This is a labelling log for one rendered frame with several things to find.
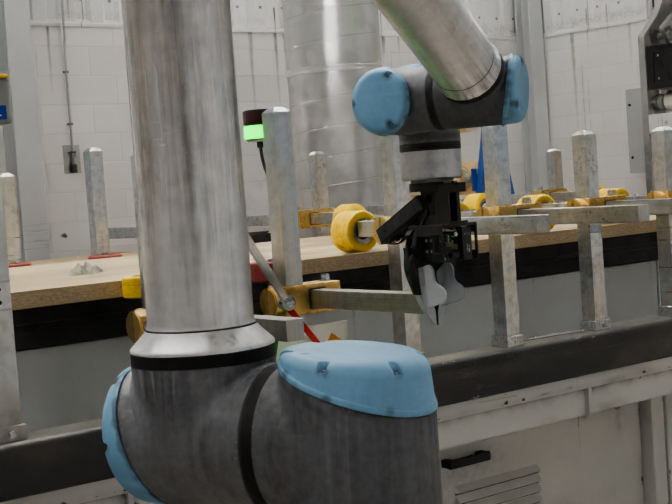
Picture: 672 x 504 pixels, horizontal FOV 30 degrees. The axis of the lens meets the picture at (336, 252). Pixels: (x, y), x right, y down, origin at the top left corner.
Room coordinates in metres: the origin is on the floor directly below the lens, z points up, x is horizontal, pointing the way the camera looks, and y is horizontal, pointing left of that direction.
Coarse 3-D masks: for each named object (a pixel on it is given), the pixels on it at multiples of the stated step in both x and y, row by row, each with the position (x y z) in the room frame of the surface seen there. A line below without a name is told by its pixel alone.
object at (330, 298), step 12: (264, 288) 2.19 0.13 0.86; (324, 288) 2.10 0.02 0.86; (312, 300) 2.08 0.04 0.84; (324, 300) 2.06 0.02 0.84; (336, 300) 2.03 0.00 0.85; (348, 300) 2.01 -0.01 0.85; (360, 300) 1.98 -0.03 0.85; (372, 300) 1.96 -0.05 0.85; (384, 300) 1.93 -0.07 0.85; (396, 300) 1.91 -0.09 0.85; (408, 300) 1.89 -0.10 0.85; (396, 312) 1.91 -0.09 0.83; (408, 312) 1.89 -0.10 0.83; (420, 312) 1.87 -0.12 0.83
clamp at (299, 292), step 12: (288, 288) 2.06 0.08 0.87; (300, 288) 2.08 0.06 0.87; (312, 288) 2.09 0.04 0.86; (336, 288) 2.12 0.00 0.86; (264, 300) 2.07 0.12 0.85; (276, 300) 2.05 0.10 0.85; (300, 300) 2.08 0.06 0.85; (264, 312) 2.08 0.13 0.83; (276, 312) 2.05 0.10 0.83; (288, 312) 2.06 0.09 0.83; (300, 312) 2.08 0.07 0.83; (312, 312) 2.09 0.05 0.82
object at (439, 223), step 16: (432, 192) 1.83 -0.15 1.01; (448, 192) 1.80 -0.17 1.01; (432, 208) 1.83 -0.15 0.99; (448, 208) 1.80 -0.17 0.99; (416, 224) 1.86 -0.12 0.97; (432, 224) 1.83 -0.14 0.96; (448, 224) 1.80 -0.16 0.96; (464, 224) 1.82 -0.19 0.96; (416, 240) 1.84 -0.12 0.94; (432, 240) 1.80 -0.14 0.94; (448, 240) 1.81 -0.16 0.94; (464, 240) 1.82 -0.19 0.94; (416, 256) 1.84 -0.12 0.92; (432, 256) 1.82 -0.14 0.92; (448, 256) 1.82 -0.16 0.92; (464, 256) 1.82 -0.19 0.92
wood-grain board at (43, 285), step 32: (576, 224) 2.94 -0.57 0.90; (608, 224) 2.82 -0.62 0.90; (640, 224) 2.86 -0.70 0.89; (128, 256) 2.93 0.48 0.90; (320, 256) 2.35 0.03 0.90; (352, 256) 2.36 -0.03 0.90; (384, 256) 2.40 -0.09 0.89; (32, 288) 2.02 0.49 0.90; (64, 288) 2.01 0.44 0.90; (96, 288) 2.04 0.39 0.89
